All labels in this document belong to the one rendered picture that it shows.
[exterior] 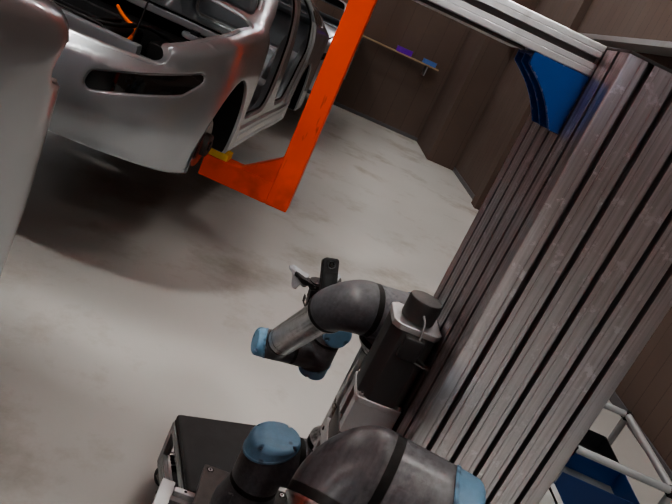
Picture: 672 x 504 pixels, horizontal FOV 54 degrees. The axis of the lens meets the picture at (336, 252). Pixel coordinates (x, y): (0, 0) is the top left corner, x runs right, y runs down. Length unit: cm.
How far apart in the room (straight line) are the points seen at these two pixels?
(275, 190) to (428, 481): 392
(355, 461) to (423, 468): 9
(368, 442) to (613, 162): 50
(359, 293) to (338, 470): 53
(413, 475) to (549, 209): 40
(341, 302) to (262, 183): 340
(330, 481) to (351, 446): 5
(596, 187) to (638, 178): 6
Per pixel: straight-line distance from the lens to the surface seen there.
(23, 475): 279
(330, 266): 181
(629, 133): 97
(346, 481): 89
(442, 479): 91
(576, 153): 95
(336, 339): 168
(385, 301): 136
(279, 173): 467
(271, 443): 152
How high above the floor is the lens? 193
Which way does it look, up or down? 19 degrees down
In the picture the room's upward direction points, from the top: 25 degrees clockwise
